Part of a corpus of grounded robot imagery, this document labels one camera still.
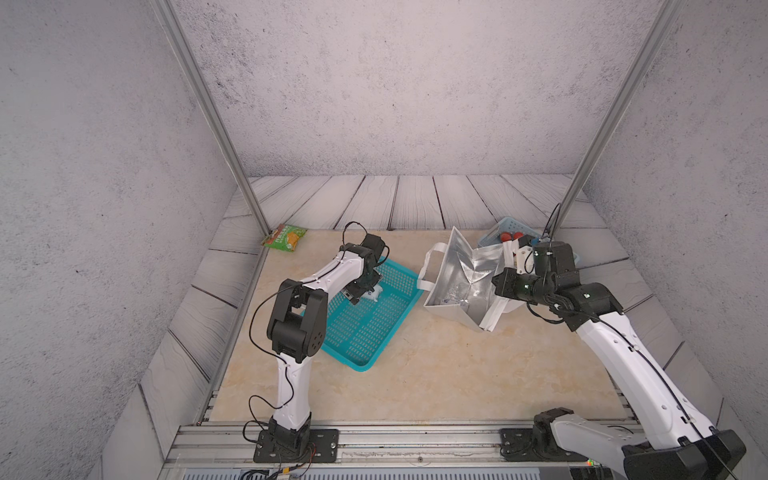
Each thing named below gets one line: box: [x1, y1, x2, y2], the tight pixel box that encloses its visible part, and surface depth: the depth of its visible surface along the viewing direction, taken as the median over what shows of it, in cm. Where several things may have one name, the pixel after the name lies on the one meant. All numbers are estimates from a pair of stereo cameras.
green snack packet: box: [261, 224, 308, 252], surface depth 117 cm
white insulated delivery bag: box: [417, 226, 524, 332], surface depth 97 cm
